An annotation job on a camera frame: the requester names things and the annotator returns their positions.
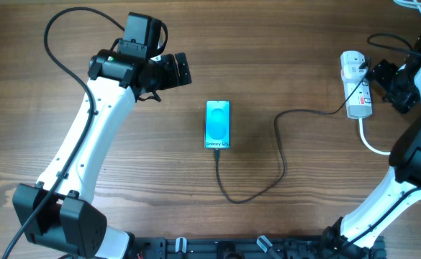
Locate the black USB charging cable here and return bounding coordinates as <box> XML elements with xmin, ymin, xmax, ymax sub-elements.
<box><xmin>214</xmin><ymin>57</ymin><xmax>374</xmax><ymax>205</ymax></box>

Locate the white power strip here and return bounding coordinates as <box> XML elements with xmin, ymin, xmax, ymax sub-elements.
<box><xmin>340</xmin><ymin>50</ymin><xmax>373</xmax><ymax>119</ymax></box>

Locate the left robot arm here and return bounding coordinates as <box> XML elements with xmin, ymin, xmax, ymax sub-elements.
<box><xmin>12</xmin><ymin>13</ymin><xmax>191</xmax><ymax>258</ymax></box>

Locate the white USB charger plug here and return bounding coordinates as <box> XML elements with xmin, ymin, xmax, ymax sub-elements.
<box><xmin>341</xmin><ymin>64</ymin><xmax>368</xmax><ymax>83</ymax></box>

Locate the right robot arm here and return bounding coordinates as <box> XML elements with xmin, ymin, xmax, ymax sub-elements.
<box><xmin>317</xmin><ymin>35</ymin><xmax>421</xmax><ymax>258</ymax></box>

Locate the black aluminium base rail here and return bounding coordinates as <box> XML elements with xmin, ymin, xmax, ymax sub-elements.
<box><xmin>123</xmin><ymin>235</ymin><xmax>387</xmax><ymax>259</ymax></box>

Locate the smartphone with teal screen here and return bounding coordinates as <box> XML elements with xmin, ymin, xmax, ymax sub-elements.
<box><xmin>204</xmin><ymin>100</ymin><xmax>230</xmax><ymax>149</ymax></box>

